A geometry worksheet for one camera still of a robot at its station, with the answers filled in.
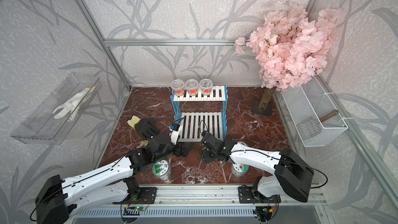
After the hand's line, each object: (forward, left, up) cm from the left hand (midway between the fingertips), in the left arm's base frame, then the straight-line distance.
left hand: (188, 141), depth 77 cm
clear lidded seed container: (+20, -2, +18) cm, 27 cm away
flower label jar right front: (-12, -25, -5) cm, 29 cm away
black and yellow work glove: (+15, +29, -13) cm, 35 cm away
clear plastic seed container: (+21, -9, +19) cm, 29 cm away
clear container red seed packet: (+21, +5, +19) cm, 28 cm away
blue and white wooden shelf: (+26, -3, -13) cm, 29 cm away
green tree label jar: (-12, +12, -6) cm, 18 cm away
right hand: (-2, -9, -10) cm, 14 cm away
